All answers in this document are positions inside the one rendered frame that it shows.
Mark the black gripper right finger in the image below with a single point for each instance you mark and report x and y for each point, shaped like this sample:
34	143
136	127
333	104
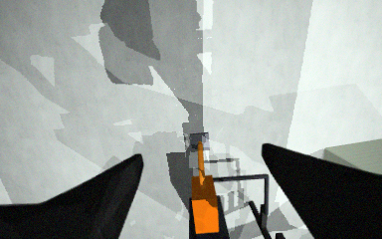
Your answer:
334	201

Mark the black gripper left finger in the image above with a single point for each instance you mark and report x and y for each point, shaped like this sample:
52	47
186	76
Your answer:
94	209

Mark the orange power cord with plug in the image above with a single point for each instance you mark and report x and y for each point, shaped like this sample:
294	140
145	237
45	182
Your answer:
204	201

